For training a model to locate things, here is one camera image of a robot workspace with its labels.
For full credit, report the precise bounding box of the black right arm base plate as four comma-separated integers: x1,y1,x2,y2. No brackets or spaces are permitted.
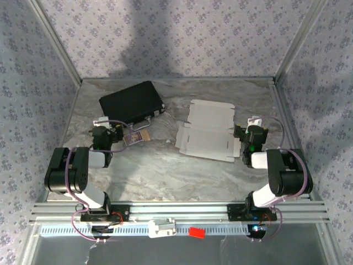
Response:
226,203,277,222

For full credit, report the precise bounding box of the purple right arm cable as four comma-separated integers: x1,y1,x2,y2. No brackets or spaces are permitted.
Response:
247,115,309,243

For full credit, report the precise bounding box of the aluminium side rail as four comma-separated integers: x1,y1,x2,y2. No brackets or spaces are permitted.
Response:
41,78,83,202
271,78,323,202

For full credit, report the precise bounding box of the red plastic block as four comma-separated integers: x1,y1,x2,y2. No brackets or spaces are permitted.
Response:
189,226,207,240

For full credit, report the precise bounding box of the white plastic bracket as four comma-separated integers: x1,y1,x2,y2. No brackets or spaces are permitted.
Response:
148,217,177,239

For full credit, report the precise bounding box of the aluminium frame post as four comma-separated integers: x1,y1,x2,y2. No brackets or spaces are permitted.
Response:
27,0,83,83
274,0,329,83

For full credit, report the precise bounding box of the white paper box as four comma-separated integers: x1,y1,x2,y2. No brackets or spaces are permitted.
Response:
175,99,240,163

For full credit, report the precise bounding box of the aluminium back rail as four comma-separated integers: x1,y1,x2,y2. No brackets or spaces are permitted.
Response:
81,77,276,82

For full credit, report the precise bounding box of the white slotted cable tray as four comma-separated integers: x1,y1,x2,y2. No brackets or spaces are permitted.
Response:
40,225,253,237

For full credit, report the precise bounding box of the aluminium mounting rail beam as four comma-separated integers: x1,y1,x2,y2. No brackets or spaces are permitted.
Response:
30,201,330,224

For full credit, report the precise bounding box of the black briefcase with metal fittings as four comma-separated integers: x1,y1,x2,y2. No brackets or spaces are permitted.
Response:
99,81,166,131

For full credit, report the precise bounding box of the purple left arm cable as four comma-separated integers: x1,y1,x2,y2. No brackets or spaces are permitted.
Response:
65,118,131,243

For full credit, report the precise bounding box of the black controller board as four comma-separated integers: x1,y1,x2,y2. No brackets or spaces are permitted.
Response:
248,224,270,239
90,225,114,240

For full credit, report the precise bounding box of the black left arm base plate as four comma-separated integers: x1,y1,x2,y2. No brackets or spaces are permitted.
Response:
79,204,130,222

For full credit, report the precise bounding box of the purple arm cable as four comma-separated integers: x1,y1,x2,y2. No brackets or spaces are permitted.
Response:
247,115,309,243
65,118,131,243

